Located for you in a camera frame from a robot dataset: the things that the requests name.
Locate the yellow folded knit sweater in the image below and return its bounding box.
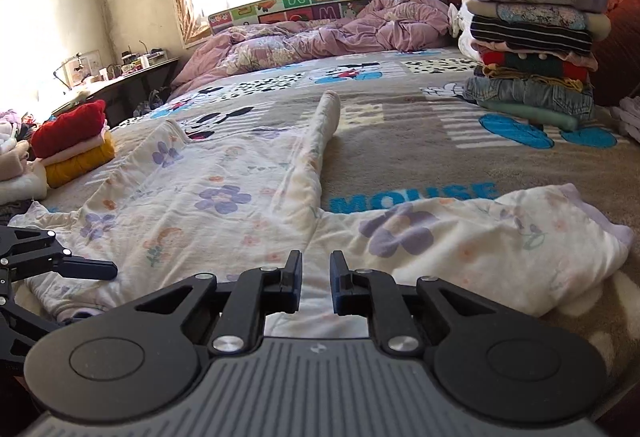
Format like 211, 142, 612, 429
44, 137, 117, 190

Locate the pale lilac folded cloth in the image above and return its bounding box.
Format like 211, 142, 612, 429
611, 96, 640, 144

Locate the pink folded garment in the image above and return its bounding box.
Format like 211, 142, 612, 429
42, 126, 114, 166

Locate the dark clothes heap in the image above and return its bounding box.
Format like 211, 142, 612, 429
136, 88, 172, 116

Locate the colourful alphabet foam board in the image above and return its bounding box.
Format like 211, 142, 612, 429
207, 0, 470, 36

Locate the white quilt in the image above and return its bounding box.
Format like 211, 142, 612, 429
446, 3, 477, 58

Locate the stack of folded clothes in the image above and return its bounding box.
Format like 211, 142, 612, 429
462, 0, 612, 132

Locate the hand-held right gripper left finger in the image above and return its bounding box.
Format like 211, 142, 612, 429
132, 251, 303, 355

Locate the grey folded garment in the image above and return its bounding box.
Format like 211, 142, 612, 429
0, 198, 37, 227

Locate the row of small desk items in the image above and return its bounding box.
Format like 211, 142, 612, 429
102, 46, 168, 78

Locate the colourful clothes heap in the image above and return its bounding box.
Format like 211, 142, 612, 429
0, 109, 38, 152

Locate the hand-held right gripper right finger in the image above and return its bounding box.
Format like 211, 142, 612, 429
329, 251, 501, 354

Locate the purple floral quilt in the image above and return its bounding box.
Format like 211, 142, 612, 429
171, 0, 460, 92

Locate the dark desk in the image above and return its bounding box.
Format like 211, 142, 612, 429
51, 57, 181, 128

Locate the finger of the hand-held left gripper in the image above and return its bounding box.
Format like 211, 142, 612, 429
0, 226, 119, 283
0, 284, 60, 368

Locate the red brown quilt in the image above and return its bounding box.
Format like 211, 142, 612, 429
589, 0, 640, 108

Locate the red folded sweater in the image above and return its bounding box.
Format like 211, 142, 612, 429
31, 100, 109, 160

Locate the white folded garment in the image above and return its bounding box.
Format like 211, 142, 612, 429
0, 162, 49, 206

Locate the cartoon mouse printed blanket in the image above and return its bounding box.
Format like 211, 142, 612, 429
7, 44, 640, 398

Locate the white framed board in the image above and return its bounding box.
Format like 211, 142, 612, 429
61, 51, 102, 86

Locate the cream floral pajama garment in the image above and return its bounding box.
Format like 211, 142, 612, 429
9, 89, 635, 340

